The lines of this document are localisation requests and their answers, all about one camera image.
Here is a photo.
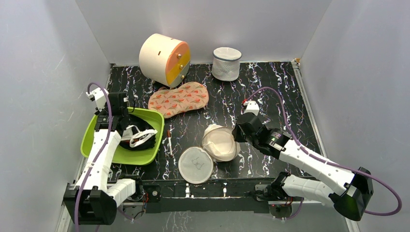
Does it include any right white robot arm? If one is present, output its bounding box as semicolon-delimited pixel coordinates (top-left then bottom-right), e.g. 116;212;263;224
232;113;373;221

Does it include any green plastic basin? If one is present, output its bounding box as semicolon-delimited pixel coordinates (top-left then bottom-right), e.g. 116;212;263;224
80;107;164;165

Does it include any white mesh cylinder basket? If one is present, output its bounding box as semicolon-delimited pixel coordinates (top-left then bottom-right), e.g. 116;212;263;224
211;47;242;81

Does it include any red white marker pen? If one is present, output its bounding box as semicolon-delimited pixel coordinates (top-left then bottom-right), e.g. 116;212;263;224
167;130;174;158

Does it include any purple cable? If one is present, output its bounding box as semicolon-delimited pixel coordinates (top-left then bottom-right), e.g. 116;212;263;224
242;86;403;217
74;82;113;232

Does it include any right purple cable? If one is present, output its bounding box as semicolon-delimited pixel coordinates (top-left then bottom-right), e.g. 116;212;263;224
242;86;403;217

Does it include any white bra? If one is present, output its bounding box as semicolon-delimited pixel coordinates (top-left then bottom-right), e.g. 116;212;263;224
120;125;158;151

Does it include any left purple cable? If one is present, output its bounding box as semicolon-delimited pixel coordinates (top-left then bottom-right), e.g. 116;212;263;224
74;82;113;232

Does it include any black clothing in basin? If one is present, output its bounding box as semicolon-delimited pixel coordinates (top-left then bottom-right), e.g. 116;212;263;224
119;115;158;151

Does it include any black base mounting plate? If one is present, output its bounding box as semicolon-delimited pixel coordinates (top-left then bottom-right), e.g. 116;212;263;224
114;177;305;215

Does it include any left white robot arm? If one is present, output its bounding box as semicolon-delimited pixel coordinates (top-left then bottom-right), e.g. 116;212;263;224
63;91;145;228

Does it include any round cream drawer box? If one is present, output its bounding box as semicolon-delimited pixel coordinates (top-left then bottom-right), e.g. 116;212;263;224
139;33;191;88

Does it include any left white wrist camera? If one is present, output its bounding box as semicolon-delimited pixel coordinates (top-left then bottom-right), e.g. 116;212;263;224
86;87;109;112

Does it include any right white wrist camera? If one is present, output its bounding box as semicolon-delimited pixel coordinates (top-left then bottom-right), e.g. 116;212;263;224
243;101;260;116

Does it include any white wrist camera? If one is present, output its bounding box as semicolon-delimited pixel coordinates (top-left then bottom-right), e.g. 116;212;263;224
243;101;260;116
86;87;109;112

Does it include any floral pink mesh pouch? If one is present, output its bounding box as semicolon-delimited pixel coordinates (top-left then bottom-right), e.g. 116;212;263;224
148;82;209;118

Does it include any round white mesh laundry bag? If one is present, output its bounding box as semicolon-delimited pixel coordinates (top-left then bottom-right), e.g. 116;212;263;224
178;124;240;184

